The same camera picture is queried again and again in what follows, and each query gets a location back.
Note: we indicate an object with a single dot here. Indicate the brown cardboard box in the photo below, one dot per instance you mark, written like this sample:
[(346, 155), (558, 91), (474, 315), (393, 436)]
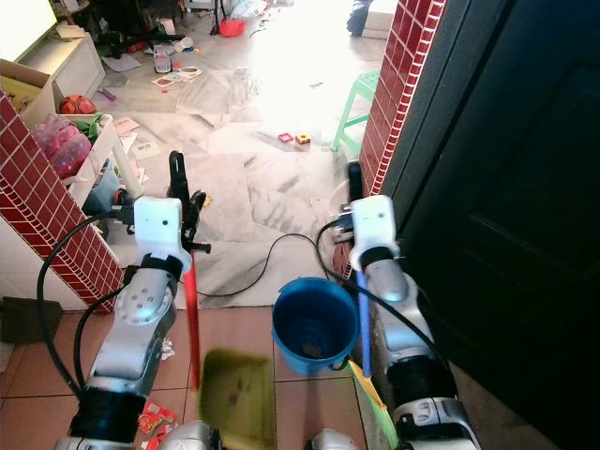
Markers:
[(26, 89)]

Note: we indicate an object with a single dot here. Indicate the red plastic basin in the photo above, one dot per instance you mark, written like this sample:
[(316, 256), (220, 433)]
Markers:
[(231, 27)]

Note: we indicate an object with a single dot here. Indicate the blue-poled green bristle broom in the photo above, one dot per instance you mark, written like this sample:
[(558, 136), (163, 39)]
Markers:
[(364, 319)]

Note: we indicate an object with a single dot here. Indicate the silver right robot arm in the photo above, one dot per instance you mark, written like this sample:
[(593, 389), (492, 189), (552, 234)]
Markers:
[(408, 309)]

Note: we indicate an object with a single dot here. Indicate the white low cabinet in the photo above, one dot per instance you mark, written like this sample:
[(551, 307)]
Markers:
[(70, 58)]

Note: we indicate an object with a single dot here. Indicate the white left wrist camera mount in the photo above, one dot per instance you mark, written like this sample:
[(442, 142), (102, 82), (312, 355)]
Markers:
[(161, 230)]

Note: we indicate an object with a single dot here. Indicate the small yellow toy block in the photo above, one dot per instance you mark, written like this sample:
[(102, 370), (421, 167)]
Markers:
[(303, 139)]

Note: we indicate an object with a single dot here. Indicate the blue toy with black wheel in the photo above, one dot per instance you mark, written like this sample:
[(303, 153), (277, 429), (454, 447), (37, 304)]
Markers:
[(117, 199)]

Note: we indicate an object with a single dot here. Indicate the orange basketball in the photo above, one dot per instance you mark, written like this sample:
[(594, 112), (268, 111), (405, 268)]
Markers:
[(78, 103)]

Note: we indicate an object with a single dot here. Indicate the white paper sheet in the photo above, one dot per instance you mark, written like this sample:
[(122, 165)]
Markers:
[(145, 148)]

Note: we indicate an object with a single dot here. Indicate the small red toy block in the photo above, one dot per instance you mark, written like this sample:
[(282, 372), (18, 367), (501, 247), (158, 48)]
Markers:
[(285, 137)]

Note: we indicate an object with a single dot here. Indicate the green plastic stool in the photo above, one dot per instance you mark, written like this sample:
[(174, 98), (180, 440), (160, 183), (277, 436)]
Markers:
[(361, 94)]

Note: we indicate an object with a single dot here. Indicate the white plastic basin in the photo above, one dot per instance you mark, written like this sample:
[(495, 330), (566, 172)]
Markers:
[(339, 202)]

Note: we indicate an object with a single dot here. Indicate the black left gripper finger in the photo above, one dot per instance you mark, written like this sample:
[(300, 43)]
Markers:
[(200, 206)]

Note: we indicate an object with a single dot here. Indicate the dark panelled door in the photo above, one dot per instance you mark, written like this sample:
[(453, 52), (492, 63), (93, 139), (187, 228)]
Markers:
[(506, 187)]

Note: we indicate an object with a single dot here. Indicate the pink bag of toys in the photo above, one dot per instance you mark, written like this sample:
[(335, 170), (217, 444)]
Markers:
[(67, 145)]

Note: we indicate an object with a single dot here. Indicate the white storage rack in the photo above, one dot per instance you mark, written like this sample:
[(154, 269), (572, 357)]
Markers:
[(112, 155)]

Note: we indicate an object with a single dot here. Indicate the red wrappers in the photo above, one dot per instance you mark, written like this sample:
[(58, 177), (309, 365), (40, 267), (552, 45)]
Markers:
[(157, 419)]

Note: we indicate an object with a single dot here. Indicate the olive dustpan with red pole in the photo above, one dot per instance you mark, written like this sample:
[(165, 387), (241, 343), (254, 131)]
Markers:
[(234, 403)]

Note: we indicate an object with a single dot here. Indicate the dark grey floor mat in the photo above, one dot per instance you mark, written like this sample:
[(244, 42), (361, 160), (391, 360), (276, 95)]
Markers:
[(30, 319)]

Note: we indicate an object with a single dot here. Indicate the blue plastic bucket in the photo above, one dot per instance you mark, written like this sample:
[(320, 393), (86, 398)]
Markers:
[(314, 323)]

